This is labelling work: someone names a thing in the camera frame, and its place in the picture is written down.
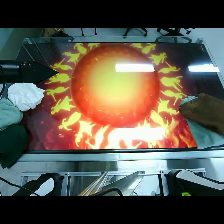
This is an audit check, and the black chair base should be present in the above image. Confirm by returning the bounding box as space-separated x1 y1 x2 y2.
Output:
122 27 149 38
156 27 195 37

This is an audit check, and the brown garment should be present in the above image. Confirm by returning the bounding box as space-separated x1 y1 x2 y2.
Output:
179 92 224 137

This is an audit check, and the silver frame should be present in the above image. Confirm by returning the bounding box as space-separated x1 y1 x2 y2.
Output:
0 148 224 197

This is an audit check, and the white garment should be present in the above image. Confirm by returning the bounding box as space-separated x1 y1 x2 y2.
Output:
7 82 46 113

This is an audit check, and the pale green garment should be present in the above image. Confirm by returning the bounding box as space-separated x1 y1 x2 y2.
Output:
0 97 24 132

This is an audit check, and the dark green garment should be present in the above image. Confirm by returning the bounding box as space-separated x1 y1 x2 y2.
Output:
0 124 30 170

